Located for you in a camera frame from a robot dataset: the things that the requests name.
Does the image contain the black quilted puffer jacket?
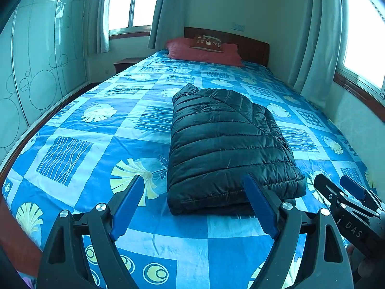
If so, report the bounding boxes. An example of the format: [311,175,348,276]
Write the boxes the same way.
[167,84,306,217]

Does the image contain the blue patterned bed sheet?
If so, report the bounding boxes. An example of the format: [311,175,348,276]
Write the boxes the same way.
[3,51,375,288]

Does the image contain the right window curtain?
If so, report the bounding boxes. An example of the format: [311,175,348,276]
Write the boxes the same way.
[288,0,343,108]

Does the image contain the window curtain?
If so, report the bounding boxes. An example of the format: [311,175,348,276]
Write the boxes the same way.
[288,0,343,108]
[85,0,110,56]
[148,0,187,50]

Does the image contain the right window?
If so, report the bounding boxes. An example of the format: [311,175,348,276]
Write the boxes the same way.
[334,0,384,121]

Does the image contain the window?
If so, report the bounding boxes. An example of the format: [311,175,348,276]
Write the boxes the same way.
[108,0,157,35]
[334,0,384,121]

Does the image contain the dark wooden headboard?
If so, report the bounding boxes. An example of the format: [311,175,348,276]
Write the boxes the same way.
[184,27,270,67]

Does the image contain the wooden nightstand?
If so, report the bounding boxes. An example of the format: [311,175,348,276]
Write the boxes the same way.
[114,58,145,74]

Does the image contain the white wardrobe with circles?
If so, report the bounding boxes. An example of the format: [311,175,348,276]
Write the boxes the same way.
[1,0,87,158]

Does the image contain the red pillow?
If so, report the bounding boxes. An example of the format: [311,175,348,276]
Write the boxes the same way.
[166,37,244,66]

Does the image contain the small brown embroidered cushion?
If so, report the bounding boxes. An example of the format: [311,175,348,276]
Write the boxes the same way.
[190,35,223,53]

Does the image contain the left window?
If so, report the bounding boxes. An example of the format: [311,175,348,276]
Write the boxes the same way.
[108,0,157,35]

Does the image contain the wooden bed frame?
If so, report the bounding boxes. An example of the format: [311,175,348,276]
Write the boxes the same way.
[1,82,98,277]

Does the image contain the wall switch plate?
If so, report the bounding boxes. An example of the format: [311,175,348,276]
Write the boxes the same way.
[232,22,245,31]

